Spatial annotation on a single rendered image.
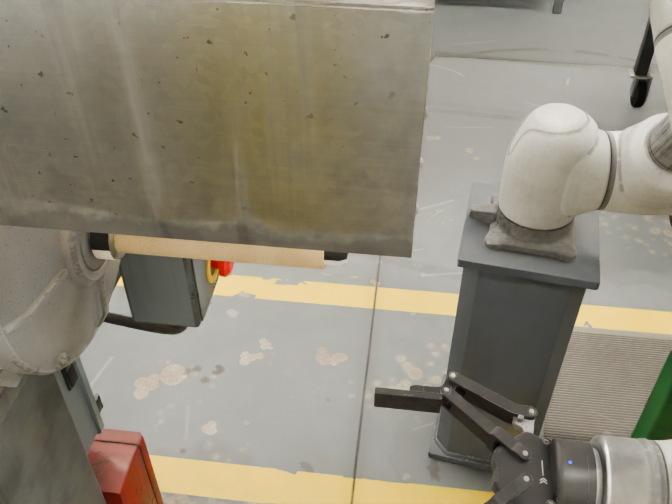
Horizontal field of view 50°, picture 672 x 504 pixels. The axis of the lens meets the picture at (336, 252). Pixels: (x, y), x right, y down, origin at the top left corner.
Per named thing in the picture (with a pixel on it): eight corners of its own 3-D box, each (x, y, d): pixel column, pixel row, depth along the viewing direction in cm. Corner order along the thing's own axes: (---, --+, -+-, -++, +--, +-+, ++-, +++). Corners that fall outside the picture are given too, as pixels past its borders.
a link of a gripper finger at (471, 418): (524, 463, 69) (534, 453, 69) (438, 386, 74) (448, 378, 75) (517, 479, 72) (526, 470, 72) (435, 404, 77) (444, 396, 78)
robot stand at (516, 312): (442, 377, 209) (472, 181, 163) (539, 396, 204) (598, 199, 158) (427, 457, 189) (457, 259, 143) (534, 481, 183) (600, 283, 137)
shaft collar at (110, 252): (95, 269, 62) (83, 228, 59) (113, 235, 66) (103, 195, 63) (117, 271, 62) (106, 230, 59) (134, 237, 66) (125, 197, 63)
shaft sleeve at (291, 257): (118, 260, 62) (110, 231, 60) (130, 236, 65) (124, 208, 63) (323, 277, 61) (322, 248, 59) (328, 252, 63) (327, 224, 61)
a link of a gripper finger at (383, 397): (442, 399, 74) (442, 393, 74) (374, 393, 74) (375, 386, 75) (439, 413, 76) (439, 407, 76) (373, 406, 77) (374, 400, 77)
